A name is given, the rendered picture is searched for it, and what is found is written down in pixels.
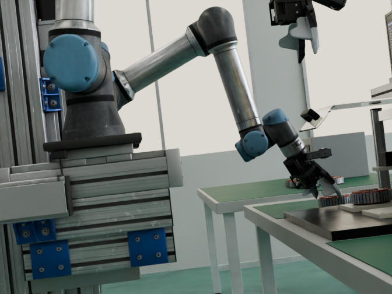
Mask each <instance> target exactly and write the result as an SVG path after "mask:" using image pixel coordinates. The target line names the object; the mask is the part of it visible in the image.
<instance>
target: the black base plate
mask: <svg viewBox="0 0 392 294"><path fill-rule="evenodd" d="M283 216H284V219H286V220H287V221H290V222H292V223H294V224H296V225H299V226H301V227H303V228H305V229H307V230H309V231H311V232H314V233H316V234H318V235H320V236H323V237H325V238H326V239H329V240H331V241H338V240H348V239H357V238H363V237H372V236H381V235H390V234H392V218H386V219H377V218H373V217H369V216H366V215H363V214H362V211H360V212H350V211H346V210H343V209H340V207H339V205H336V206H327V207H321V208H312V209H302V210H296V211H287V212H283Z"/></svg>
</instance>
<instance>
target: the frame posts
mask: <svg viewBox="0 0 392 294"><path fill-rule="evenodd" d="M377 111H382V108H373V109H370V119H371V125H372V134H373V144H374V153H375V159H376V167H379V152H387V148H386V139H385V133H384V124H383V121H378V122H377V121H376V112H377ZM377 178H378V184H379V188H388V189H390V190H391V183H390V173H389V170H383V171H381V172H380V171H377ZM391 198H392V192H391Z"/></svg>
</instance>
